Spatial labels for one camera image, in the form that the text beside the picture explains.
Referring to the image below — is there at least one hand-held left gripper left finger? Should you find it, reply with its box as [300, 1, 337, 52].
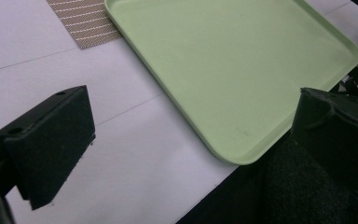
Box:
[0, 85, 97, 211]

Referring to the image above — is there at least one light green plastic tray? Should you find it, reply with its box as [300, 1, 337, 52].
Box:
[103, 0, 358, 165]

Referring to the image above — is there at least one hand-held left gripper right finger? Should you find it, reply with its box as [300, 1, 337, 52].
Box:
[290, 87, 358, 200]

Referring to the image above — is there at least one brown striped woven placemat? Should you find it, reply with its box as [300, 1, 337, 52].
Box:
[45, 0, 124, 50]

